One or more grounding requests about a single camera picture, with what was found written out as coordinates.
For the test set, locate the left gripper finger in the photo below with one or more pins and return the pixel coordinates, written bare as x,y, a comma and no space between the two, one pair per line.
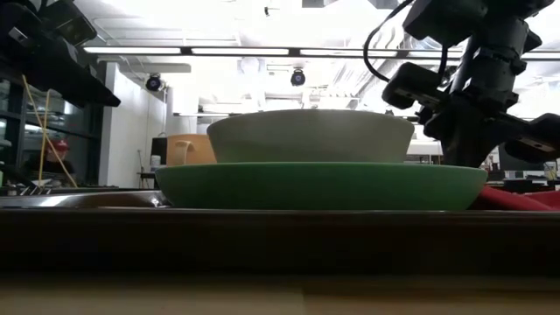
70,89
83,76

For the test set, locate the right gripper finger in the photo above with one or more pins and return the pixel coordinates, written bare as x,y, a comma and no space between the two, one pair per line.
457,149
481,149

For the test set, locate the red cloth napkin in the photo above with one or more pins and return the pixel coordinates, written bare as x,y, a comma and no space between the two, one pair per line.
507,202

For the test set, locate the pale orange ribbed mug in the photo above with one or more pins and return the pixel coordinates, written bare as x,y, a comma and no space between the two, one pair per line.
197,151

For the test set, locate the green plate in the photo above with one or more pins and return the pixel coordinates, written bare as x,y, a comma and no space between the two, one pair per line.
321,186

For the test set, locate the white ceramic bowl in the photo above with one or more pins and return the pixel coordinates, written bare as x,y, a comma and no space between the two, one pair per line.
310,135

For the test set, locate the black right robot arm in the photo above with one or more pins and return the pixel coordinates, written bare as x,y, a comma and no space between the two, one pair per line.
525,6

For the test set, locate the dark brown serving tray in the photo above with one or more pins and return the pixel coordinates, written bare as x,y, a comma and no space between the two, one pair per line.
280,240

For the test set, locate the black ceiling spotlight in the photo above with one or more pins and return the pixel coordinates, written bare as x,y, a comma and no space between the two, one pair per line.
298,79
154,83

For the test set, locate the person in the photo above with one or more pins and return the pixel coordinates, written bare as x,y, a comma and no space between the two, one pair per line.
54,166

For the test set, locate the black computer monitor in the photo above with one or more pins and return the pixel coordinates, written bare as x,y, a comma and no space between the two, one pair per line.
158,151

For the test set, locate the white container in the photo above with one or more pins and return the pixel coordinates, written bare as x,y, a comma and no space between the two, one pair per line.
155,163

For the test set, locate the ceiling light strip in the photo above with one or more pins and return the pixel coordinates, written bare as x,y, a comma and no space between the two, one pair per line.
240,51

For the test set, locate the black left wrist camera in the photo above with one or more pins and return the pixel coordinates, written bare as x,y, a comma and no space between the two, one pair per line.
72,24

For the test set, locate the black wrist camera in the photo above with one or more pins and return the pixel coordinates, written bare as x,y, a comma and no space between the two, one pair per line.
442,19
72,24

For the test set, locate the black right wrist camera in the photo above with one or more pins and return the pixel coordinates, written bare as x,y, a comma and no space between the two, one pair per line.
442,19

